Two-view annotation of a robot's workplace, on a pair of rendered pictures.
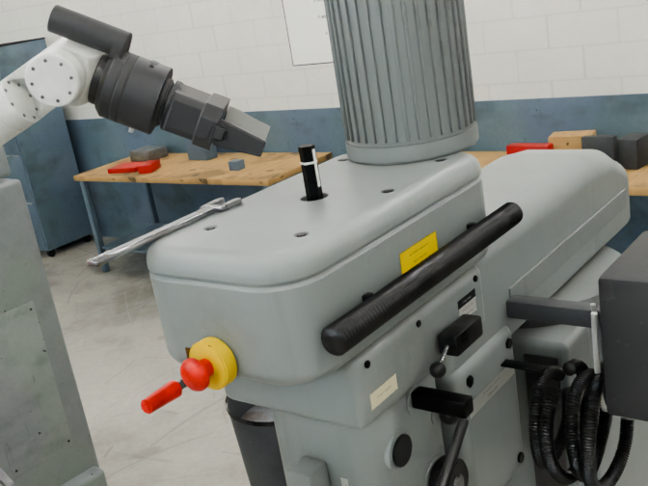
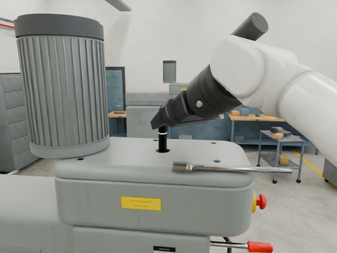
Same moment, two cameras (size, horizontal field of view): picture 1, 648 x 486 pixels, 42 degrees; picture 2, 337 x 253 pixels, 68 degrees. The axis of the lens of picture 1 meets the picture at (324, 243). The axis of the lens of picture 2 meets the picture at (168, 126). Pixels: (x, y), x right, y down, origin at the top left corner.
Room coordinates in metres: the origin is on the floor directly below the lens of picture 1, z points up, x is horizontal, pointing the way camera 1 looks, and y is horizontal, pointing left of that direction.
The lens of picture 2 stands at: (1.40, 0.53, 2.10)
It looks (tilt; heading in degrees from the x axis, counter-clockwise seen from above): 13 degrees down; 237
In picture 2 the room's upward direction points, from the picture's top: straight up
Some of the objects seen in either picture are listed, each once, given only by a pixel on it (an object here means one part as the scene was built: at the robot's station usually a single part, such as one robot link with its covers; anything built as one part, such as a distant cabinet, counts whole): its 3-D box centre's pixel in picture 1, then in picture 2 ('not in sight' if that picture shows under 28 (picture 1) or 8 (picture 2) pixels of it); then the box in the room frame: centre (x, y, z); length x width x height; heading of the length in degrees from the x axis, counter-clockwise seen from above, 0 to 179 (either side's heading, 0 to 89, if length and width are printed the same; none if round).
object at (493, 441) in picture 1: (429, 409); not in sight; (1.23, -0.12, 1.47); 0.24 x 0.19 x 0.26; 50
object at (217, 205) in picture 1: (167, 229); (230, 168); (1.03, 0.19, 1.89); 0.24 x 0.04 x 0.01; 142
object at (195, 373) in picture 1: (199, 372); (259, 201); (0.88, 0.16, 1.76); 0.04 x 0.03 x 0.04; 50
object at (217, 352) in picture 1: (212, 363); (249, 201); (0.90, 0.15, 1.76); 0.06 x 0.02 x 0.06; 50
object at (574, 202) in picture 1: (499, 236); (1, 215); (1.46, -0.32, 1.66); 0.80 x 0.23 x 0.20; 140
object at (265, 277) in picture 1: (330, 250); (157, 178); (1.09, -0.01, 1.81); 0.47 x 0.26 x 0.16; 140
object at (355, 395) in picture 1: (357, 329); (148, 220); (1.11, -0.03, 1.68); 0.34 x 0.24 x 0.10; 140
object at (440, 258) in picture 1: (434, 267); not in sight; (1.01, -0.13, 1.79); 0.45 x 0.04 x 0.04; 140
